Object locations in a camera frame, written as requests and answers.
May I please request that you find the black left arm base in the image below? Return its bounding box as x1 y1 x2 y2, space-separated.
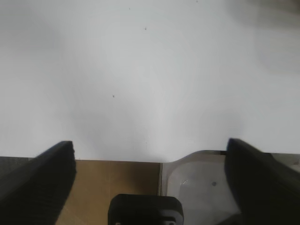
107 194 183 225

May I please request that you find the brown cardboard sheet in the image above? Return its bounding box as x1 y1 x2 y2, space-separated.
55 160 164 225

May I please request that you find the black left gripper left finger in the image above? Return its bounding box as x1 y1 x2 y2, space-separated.
0 140 77 225

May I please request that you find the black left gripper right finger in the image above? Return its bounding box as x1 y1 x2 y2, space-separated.
224 137 300 225

